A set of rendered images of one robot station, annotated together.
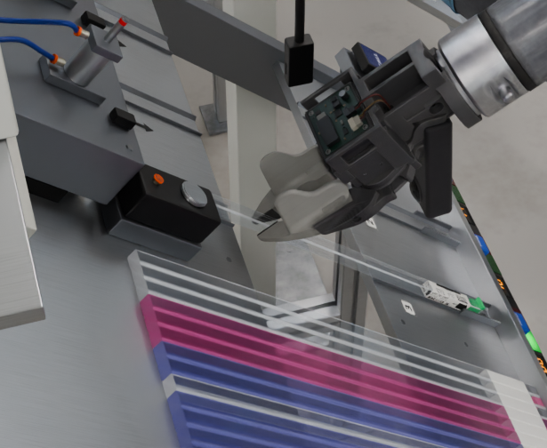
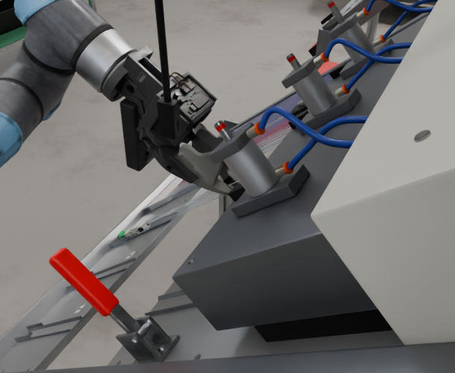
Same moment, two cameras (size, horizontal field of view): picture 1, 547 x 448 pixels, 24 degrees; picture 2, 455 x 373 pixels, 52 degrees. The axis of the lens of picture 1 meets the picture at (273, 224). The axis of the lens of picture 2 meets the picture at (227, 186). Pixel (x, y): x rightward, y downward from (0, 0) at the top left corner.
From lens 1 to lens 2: 1.20 m
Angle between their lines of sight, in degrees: 82
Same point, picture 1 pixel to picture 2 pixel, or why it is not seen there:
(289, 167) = (206, 161)
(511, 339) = (124, 226)
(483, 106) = not seen: hidden behind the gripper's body
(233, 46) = not seen: outside the picture
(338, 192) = (203, 134)
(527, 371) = (137, 214)
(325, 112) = (188, 107)
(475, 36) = (112, 35)
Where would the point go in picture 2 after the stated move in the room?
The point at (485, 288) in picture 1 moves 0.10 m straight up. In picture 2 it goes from (100, 251) to (90, 209)
